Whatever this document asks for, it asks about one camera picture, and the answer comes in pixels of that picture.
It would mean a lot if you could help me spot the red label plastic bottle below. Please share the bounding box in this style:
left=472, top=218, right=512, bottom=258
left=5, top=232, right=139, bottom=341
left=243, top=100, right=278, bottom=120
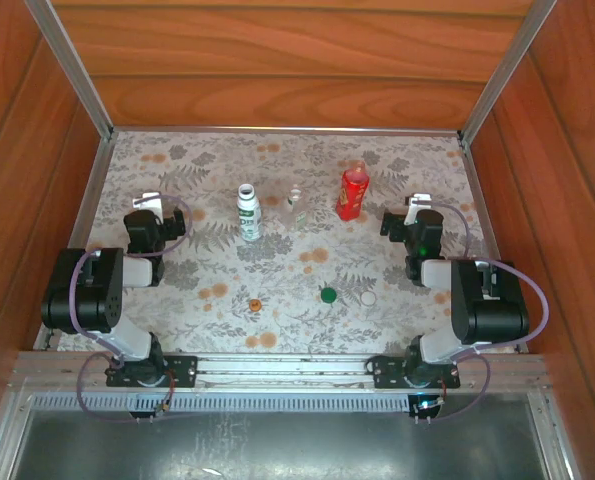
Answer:
left=335, top=160, right=371, bottom=222

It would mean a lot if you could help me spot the white bottle green label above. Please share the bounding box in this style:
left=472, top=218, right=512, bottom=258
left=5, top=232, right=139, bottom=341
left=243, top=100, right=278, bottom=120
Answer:
left=236, top=183, right=264, bottom=243

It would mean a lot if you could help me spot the small clear plastic bottle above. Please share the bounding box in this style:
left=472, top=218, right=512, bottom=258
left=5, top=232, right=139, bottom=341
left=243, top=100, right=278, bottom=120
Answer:
left=282, top=183, right=308, bottom=232

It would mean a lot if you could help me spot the floral table cloth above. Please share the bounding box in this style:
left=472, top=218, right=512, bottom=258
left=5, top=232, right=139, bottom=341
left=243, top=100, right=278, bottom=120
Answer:
left=56, top=130, right=521, bottom=355

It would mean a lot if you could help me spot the galvanised metal sheet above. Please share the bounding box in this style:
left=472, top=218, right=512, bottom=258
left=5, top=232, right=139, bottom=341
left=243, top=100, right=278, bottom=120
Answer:
left=11, top=409, right=553, bottom=480

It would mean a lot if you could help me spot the purple cable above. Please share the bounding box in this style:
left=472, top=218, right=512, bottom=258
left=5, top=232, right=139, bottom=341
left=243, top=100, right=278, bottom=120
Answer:
left=69, top=193, right=194, bottom=425
left=416, top=201, right=551, bottom=425

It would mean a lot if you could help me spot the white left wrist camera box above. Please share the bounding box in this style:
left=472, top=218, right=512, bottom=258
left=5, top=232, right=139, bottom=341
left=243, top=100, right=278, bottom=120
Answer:
left=131, top=191, right=164, bottom=211

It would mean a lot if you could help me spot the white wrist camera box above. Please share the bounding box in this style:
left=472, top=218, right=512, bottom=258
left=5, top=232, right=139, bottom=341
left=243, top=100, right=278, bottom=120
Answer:
left=405, top=193, right=434, bottom=224
left=131, top=191, right=164, bottom=211

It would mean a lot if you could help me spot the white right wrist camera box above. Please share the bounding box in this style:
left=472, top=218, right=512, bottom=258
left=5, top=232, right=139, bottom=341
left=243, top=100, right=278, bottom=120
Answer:
left=405, top=193, right=434, bottom=224

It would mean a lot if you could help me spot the aluminium side rail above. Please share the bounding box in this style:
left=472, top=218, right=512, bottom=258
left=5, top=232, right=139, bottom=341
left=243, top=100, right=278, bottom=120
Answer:
left=34, top=137, right=113, bottom=351
left=459, top=142, right=523, bottom=351

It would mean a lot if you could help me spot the aluminium back rail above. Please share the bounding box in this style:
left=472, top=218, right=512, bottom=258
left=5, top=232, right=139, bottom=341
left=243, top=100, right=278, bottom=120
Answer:
left=111, top=124, right=463, bottom=137

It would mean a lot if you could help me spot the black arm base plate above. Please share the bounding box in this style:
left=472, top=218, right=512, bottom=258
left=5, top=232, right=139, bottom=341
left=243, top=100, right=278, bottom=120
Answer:
left=105, top=354, right=198, bottom=389
left=371, top=355, right=462, bottom=390

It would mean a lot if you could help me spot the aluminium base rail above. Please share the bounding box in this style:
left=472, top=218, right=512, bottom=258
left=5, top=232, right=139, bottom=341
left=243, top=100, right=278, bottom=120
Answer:
left=9, top=351, right=548, bottom=391

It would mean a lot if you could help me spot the aluminium corner post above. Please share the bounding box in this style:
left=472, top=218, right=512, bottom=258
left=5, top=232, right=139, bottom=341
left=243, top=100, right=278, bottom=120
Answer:
left=459, top=0, right=558, bottom=144
left=24, top=0, right=116, bottom=141

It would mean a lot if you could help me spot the grey slotted cable duct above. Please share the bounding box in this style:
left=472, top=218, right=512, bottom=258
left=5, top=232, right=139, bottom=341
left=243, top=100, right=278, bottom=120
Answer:
left=29, top=392, right=533, bottom=414

